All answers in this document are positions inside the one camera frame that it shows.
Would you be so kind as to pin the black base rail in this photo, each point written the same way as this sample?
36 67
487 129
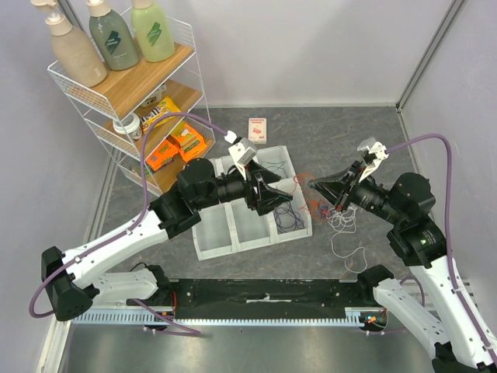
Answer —
264 298

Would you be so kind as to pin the slotted cable duct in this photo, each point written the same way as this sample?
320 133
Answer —
143 317

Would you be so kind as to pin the beige pump bottle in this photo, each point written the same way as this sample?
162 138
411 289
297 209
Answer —
72 47

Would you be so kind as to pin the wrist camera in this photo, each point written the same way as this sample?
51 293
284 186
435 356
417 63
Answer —
373 153
242 153

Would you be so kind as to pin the white sponge box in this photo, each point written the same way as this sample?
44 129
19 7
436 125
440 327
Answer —
257 130

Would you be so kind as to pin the yellow candy bag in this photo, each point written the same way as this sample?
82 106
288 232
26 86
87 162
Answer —
166 106

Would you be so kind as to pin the white wire shelf rack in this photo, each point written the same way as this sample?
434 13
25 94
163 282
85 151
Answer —
122 93

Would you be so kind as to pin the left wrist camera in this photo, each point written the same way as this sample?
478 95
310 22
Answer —
242 153

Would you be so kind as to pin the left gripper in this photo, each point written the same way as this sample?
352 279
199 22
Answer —
268 197

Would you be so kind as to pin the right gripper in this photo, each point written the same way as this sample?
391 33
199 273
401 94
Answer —
349 188

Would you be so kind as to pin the light green pump bottle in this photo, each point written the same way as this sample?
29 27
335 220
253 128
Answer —
152 30

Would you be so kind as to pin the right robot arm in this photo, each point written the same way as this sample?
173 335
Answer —
455 336

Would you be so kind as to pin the orange yellow snack box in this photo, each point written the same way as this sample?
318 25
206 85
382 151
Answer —
189 142

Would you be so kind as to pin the white tub on shelf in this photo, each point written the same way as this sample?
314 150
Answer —
155 97

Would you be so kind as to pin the dark green pump bottle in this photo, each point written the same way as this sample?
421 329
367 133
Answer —
112 36

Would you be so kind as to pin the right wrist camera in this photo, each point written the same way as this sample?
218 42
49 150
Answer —
373 153

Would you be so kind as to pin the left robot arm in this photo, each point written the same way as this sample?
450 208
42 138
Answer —
78 278

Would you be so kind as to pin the white paper cup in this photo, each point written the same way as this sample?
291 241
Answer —
130 126

